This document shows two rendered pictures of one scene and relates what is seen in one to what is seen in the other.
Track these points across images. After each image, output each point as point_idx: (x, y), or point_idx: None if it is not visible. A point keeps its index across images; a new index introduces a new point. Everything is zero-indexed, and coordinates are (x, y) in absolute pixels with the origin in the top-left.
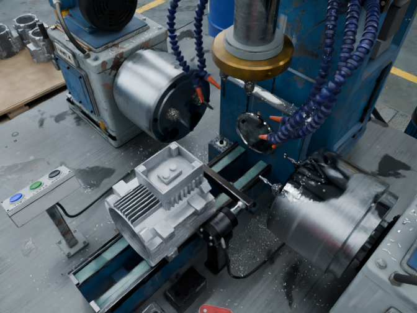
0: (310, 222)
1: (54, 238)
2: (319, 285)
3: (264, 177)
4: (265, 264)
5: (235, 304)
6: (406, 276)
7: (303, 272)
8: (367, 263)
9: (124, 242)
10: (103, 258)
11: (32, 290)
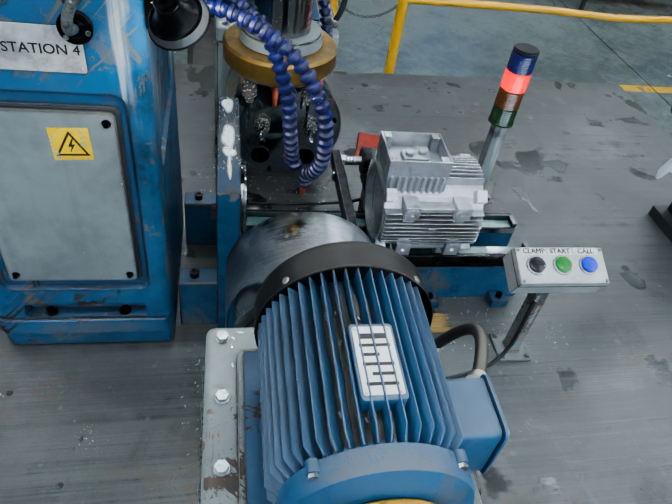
0: (329, 80)
1: (531, 369)
2: (293, 173)
3: (309, 139)
4: (319, 208)
5: None
6: (345, 1)
7: (295, 185)
8: (336, 37)
9: (461, 250)
10: (489, 250)
11: (566, 329)
